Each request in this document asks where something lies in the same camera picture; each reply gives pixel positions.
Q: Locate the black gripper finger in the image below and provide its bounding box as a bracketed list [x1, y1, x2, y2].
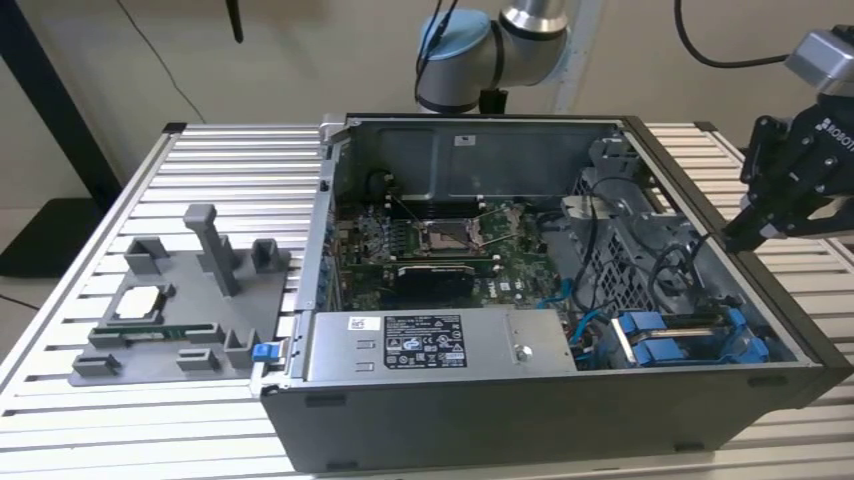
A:
[746, 199, 854, 254]
[724, 115, 796, 251]

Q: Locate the grey disk bay cage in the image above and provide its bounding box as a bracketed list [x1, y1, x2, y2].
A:
[560, 134, 803, 371]

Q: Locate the green motherboard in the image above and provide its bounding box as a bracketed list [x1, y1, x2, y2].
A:
[330, 199, 566, 311]

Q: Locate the metal socket cover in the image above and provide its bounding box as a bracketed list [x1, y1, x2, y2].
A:
[470, 204, 526, 247]

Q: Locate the black RAM slots bank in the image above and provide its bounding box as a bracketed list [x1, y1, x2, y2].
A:
[385, 193, 486, 217]

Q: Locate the CPU socket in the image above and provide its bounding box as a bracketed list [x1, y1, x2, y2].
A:
[417, 217, 489, 256]

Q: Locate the thin metal locking lever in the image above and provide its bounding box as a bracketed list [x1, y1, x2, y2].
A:
[392, 194, 425, 225]

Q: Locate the black graphics card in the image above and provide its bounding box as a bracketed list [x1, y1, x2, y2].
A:
[390, 260, 480, 307]

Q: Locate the black power supply label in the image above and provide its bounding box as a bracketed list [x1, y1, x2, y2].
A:
[381, 314, 469, 371]

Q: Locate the black open PC case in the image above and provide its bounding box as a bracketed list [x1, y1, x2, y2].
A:
[250, 112, 854, 474]

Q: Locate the silver power supply box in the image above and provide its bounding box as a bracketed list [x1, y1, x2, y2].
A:
[293, 308, 581, 386]

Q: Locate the grey parts rack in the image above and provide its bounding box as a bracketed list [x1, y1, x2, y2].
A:
[70, 203, 293, 389]

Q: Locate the black hanging antenna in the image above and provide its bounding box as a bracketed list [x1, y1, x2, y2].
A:
[225, 0, 246, 45]

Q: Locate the green RAM stick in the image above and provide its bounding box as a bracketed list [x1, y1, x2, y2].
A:
[97, 323, 222, 342]

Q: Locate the silver CPU chip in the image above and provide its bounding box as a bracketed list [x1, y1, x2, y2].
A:
[114, 285, 167, 321]

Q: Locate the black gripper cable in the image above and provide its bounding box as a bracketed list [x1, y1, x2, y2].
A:
[672, 0, 803, 69]

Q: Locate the thick black cable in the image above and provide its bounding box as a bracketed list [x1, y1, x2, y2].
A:
[574, 174, 642, 311]

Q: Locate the blue disk wire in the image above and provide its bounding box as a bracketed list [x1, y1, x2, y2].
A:
[544, 288, 606, 351]

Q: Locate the arm cable at elbow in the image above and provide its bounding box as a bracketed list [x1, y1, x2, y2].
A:
[417, 0, 462, 66]

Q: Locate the thin wall cable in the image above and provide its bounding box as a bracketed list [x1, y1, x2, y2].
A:
[117, 0, 210, 124]

